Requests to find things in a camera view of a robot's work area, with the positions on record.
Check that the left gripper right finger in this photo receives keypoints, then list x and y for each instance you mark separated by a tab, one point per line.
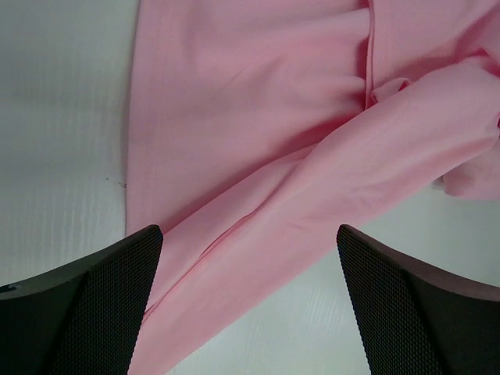
415	318

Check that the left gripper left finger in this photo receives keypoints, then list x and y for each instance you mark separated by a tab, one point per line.
83	317

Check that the pink t shirt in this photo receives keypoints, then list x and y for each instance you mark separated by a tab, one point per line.
257	128

